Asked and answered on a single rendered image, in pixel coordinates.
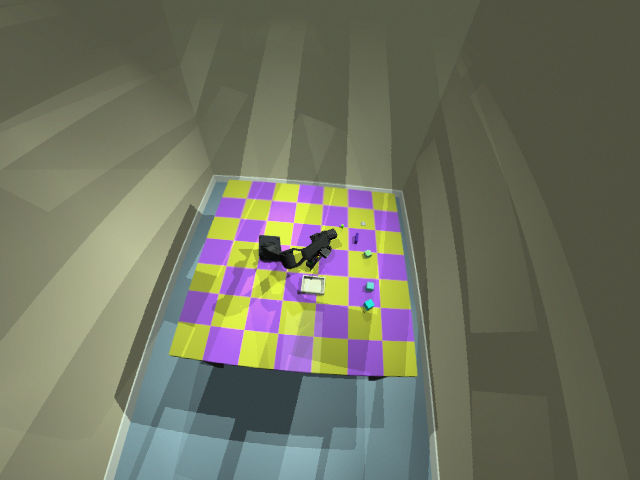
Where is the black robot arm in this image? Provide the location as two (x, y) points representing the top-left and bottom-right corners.
(261, 228), (338, 269)

